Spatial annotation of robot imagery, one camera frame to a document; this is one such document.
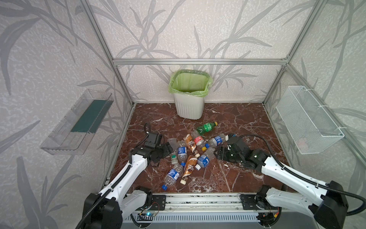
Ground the white wire mesh basket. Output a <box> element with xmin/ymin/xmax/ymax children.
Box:
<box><xmin>276</xmin><ymin>86</ymin><xmax>345</xmax><ymax>155</ymax></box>

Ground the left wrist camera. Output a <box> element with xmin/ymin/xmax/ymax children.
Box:
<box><xmin>144</xmin><ymin>133</ymin><xmax>163</xmax><ymax>148</ymax></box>

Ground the brown coffee bottle lower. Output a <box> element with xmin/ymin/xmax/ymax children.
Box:
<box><xmin>180</xmin><ymin>156</ymin><xmax>197</xmax><ymax>185</ymax></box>

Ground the water bottle blue label upright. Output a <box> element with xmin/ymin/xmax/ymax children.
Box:
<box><xmin>177</xmin><ymin>140</ymin><xmax>188</xmax><ymax>167</ymax></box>

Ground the green plastic bin liner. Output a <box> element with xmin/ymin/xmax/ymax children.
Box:
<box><xmin>168</xmin><ymin>69</ymin><xmax>213</xmax><ymax>98</ymax></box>

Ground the white ribbed trash bin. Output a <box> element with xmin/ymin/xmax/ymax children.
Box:
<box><xmin>173</xmin><ymin>94</ymin><xmax>205</xmax><ymax>120</ymax></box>

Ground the water bottle blue label front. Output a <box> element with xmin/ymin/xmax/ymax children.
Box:
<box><xmin>162</xmin><ymin>164</ymin><xmax>183</xmax><ymax>191</ymax></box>

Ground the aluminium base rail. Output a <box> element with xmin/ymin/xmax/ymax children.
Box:
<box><xmin>152</xmin><ymin>192</ymin><xmax>278</xmax><ymax>213</ymax></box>

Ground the brown coffee bottle upper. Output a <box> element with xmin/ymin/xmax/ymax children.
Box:
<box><xmin>184</xmin><ymin>134</ymin><xmax>200</xmax><ymax>158</ymax></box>

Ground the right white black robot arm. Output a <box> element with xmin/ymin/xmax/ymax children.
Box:
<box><xmin>213</xmin><ymin>134</ymin><xmax>366</xmax><ymax>229</ymax></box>

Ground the clear bottle red label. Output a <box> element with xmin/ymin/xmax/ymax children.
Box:
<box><xmin>191</xmin><ymin>129</ymin><xmax>205</xmax><ymax>148</ymax></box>

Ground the clear bottle green cap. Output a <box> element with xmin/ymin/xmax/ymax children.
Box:
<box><xmin>168</xmin><ymin>138</ymin><xmax>179</xmax><ymax>165</ymax></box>

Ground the green soda bottle yellow cap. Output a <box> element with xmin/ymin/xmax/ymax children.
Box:
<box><xmin>196</xmin><ymin>122</ymin><xmax>218</xmax><ymax>135</ymax></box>

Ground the water bottle blue label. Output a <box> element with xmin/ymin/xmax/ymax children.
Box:
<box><xmin>162</xmin><ymin>164</ymin><xmax>183</xmax><ymax>191</ymax></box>
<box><xmin>195</xmin><ymin>148</ymin><xmax>215</xmax><ymax>170</ymax></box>
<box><xmin>177</xmin><ymin>140</ymin><xmax>188</xmax><ymax>167</ymax></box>
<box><xmin>202</xmin><ymin>134</ymin><xmax>228</xmax><ymax>152</ymax></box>

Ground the clear acrylic wall shelf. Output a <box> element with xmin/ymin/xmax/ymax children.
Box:
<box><xmin>40</xmin><ymin>89</ymin><xmax>114</xmax><ymax>156</ymax></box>

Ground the aluminium frame crossbar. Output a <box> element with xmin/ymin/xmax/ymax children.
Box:
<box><xmin>112</xmin><ymin>58</ymin><xmax>287</xmax><ymax>65</ymax></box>

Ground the brown coffee bottle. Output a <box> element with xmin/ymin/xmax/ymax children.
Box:
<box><xmin>184</xmin><ymin>134</ymin><xmax>200</xmax><ymax>158</ymax></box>
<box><xmin>180</xmin><ymin>156</ymin><xmax>197</xmax><ymax>185</ymax></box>

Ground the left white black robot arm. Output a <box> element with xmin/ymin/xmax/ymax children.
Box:
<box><xmin>76</xmin><ymin>142</ymin><xmax>173</xmax><ymax>229</ymax></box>

